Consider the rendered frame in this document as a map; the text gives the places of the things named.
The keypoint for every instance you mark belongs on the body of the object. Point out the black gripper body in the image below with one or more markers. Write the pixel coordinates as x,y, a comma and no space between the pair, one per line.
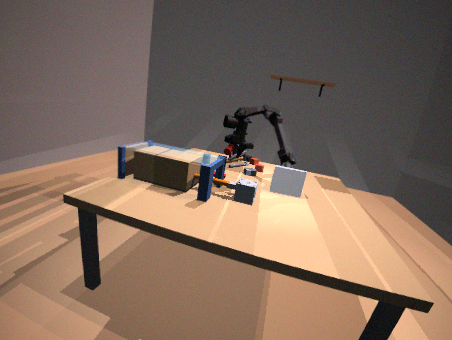
242,142

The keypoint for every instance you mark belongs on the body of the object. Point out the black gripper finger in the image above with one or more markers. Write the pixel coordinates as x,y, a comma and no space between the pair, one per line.
239,151
235,149

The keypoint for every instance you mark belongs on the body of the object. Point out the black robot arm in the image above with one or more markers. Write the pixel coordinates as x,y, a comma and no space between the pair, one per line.
239,122

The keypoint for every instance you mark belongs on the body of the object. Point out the hammer with dark grey head and wooden handle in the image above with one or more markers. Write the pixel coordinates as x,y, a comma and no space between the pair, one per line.
240,158

